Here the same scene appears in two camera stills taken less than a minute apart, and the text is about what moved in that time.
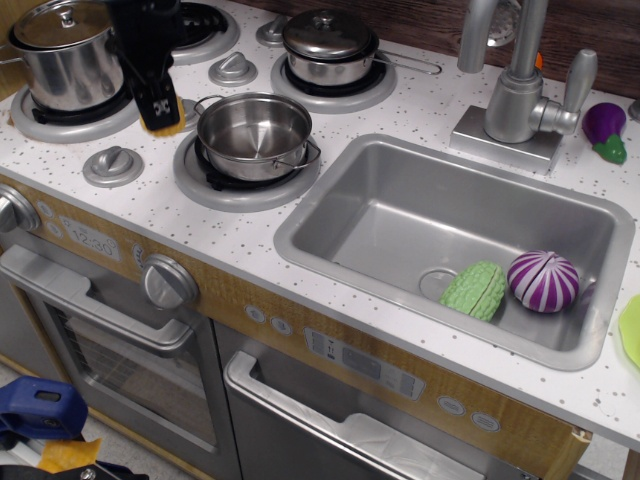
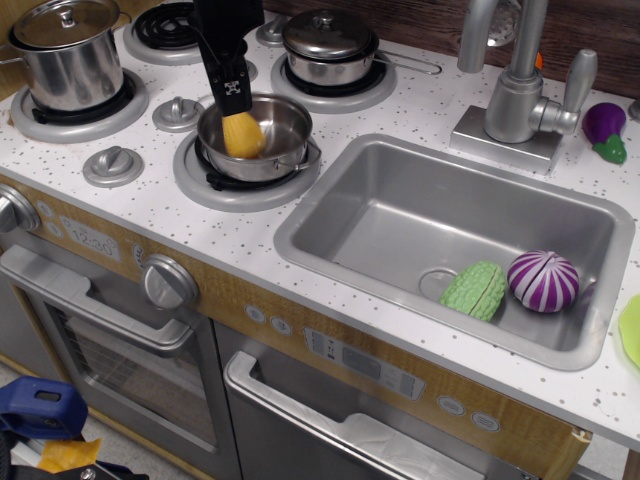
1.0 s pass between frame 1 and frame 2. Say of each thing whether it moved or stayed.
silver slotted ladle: stayed
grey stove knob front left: stayed
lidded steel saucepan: stayed
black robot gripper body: moved
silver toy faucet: stayed
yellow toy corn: moved
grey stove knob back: stayed
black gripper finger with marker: moved
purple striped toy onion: stayed
